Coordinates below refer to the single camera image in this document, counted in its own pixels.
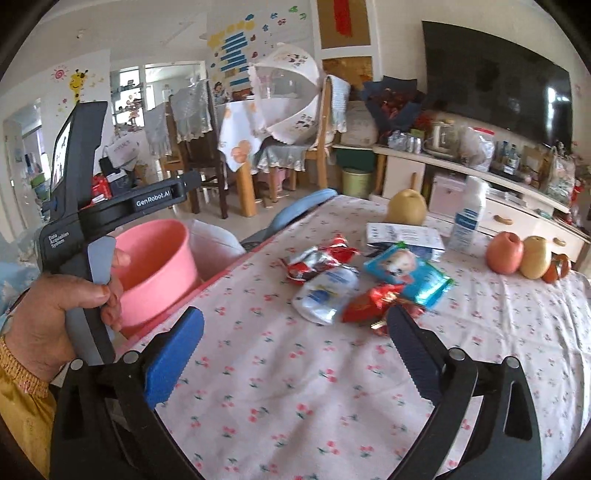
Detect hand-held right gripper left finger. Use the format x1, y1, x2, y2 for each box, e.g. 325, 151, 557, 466
50, 305, 206, 480

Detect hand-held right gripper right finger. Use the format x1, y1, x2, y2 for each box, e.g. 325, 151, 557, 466
385, 304, 543, 480

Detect pink plastic basin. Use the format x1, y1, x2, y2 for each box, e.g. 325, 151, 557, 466
111, 219, 200, 326

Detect white plastic pouch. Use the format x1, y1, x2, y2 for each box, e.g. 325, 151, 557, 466
292, 267, 360, 326

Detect white blue milk carton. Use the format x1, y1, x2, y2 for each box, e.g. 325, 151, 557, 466
366, 222, 447, 261

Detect person's left hand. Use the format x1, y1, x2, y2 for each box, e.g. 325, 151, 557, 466
7, 249, 132, 383

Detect red plastic stool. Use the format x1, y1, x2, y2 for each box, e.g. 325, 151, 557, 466
92, 175, 112, 204

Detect blue cartoon snack packet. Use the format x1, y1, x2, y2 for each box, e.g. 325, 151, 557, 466
363, 244, 454, 309

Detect light blue printed cloth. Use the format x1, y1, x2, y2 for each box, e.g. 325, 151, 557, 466
0, 262, 43, 326

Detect white plastic bag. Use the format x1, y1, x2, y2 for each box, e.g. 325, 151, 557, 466
187, 219, 246, 283

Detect cherry printed tablecloth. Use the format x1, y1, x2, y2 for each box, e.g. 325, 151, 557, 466
124, 194, 591, 480

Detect red silver snack wrapper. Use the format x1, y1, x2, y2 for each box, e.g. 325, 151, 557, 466
283, 233, 360, 281

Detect red apple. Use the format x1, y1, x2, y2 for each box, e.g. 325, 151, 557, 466
486, 231, 525, 276

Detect white bottle with blue label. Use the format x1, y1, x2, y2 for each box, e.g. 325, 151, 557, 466
448, 176, 488, 254

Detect yellow pear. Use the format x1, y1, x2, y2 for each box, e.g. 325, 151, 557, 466
385, 187, 428, 227

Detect dark chair with lace cover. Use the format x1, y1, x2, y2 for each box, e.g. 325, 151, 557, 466
165, 80, 230, 220

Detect yellow apple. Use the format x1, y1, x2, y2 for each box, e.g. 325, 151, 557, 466
521, 235, 553, 280

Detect white television cabinet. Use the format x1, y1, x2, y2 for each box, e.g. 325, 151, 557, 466
373, 143, 591, 264

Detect white printed dining tablecloth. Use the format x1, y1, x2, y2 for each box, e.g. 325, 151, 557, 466
217, 99, 273, 171

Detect green waste bin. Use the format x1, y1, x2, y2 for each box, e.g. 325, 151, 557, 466
342, 168, 376, 199

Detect clear plastic bag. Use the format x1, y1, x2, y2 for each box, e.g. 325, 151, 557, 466
462, 127, 497, 171

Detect glass kettle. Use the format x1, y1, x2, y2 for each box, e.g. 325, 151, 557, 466
429, 121, 460, 153

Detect printed gift bag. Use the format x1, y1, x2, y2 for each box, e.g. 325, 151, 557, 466
547, 148, 578, 204

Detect wooden chair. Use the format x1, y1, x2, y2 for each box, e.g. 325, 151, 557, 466
313, 76, 343, 191

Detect white mesh food cover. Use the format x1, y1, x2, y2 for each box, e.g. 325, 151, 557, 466
249, 44, 324, 144

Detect dark blue flower bouquet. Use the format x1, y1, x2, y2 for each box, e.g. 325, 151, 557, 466
362, 78, 426, 134

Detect light blue towel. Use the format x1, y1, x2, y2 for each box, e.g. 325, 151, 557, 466
330, 76, 350, 133

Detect black television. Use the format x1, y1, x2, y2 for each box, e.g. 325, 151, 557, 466
421, 21, 573, 151

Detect giraffe wall sticker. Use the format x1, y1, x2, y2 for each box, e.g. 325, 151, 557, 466
69, 68, 90, 104

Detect blue striped wall sticker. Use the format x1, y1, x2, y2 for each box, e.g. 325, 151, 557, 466
208, 28, 259, 86

